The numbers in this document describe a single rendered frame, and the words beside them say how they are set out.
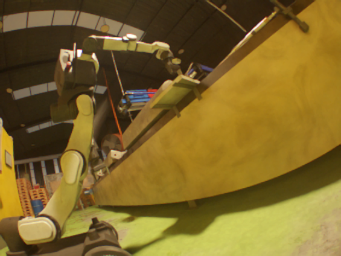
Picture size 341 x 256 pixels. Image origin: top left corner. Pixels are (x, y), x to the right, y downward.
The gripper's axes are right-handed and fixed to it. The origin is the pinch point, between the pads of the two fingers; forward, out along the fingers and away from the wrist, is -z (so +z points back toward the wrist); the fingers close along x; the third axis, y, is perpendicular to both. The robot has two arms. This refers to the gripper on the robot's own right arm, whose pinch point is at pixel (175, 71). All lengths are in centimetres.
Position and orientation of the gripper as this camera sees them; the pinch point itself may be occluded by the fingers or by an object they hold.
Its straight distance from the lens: 99.2
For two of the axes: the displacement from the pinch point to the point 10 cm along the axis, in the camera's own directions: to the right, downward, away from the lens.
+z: -3.9, -8.8, 2.7
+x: 6.8, -0.7, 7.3
